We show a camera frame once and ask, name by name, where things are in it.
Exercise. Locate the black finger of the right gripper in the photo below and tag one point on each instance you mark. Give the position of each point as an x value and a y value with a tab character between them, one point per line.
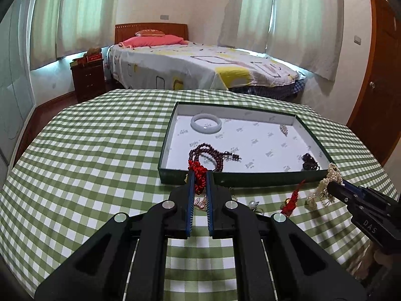
338	191
353	189

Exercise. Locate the green checkered tablecloth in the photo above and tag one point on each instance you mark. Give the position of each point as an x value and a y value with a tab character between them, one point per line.
100	157

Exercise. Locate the small silver brooch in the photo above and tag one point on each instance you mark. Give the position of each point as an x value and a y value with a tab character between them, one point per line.
283	129

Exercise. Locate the glass wardrobe door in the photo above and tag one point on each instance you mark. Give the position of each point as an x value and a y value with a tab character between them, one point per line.
16	93

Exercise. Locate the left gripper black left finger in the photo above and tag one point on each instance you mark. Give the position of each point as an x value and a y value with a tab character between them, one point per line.
126	258

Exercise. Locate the dark wooden nightstand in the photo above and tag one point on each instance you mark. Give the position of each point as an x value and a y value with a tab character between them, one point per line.
88	77

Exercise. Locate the bed with patterned sheet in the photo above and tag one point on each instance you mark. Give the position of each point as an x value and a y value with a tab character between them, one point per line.
202	67

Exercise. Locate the white jade bangle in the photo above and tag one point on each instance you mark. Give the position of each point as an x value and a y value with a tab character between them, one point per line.
205	123

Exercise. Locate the wooden headboard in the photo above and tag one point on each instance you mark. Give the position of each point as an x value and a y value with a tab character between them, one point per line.
128	30

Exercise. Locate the red knot tassel charm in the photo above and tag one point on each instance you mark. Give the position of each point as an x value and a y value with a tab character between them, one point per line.
200	175

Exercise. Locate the left white curtain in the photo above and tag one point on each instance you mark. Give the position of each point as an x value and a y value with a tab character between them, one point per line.
65	27

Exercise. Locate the brown wooden door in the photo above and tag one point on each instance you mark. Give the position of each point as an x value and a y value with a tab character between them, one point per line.
375	118

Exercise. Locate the green white-lined jewelry tray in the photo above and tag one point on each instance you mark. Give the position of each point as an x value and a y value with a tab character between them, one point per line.
266	156

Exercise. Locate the white curtain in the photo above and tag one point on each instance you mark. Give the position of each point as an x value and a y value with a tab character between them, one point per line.
305	33
65	27

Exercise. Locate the wall light switch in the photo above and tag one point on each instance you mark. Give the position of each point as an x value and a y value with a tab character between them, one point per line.
357	40

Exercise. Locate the person's right hand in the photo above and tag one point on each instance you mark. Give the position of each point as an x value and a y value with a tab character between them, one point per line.
359	268

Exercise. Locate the red knot pendant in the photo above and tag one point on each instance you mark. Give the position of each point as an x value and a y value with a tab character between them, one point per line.
290	203

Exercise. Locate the pink pillow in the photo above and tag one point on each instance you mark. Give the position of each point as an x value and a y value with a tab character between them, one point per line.
152	41

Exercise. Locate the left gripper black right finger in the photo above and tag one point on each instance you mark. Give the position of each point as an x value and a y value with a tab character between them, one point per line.
274	258

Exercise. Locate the right white curtain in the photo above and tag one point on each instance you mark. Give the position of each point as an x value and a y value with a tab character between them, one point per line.
305	33

